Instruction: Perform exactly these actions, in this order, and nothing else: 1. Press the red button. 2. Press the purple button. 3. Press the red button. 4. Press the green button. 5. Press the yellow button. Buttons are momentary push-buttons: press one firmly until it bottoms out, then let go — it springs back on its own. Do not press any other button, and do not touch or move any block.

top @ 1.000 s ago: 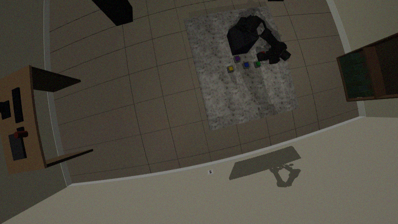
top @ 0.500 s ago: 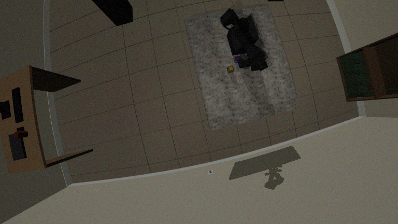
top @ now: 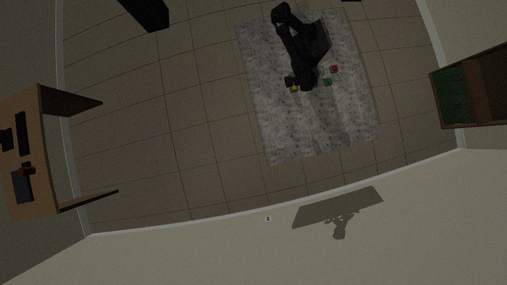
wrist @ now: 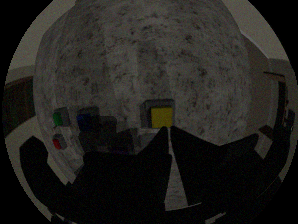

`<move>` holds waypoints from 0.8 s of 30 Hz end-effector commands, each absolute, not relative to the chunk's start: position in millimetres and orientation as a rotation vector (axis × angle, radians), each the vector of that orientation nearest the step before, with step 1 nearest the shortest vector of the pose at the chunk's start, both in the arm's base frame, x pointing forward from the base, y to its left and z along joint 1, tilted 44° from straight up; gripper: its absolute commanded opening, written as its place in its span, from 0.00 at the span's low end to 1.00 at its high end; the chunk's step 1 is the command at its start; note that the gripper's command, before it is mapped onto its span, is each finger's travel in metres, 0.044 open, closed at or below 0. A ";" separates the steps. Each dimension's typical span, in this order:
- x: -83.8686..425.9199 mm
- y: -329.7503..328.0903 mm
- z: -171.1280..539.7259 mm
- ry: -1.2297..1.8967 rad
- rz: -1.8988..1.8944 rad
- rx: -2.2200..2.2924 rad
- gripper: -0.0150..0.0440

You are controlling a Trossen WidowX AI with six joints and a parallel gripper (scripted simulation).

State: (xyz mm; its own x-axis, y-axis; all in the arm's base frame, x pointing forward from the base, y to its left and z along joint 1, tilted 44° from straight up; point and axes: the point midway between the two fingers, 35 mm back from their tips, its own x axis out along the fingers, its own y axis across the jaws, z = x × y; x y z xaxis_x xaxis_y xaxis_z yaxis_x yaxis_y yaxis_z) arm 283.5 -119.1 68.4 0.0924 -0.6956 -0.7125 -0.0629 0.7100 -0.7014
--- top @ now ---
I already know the green button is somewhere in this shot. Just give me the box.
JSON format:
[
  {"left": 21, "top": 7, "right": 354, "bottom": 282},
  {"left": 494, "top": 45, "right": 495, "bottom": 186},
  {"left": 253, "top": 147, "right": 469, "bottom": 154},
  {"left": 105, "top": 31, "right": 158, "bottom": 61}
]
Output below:
[{"left": 323, "top": 78, "right": 332, "bottom": 87}]

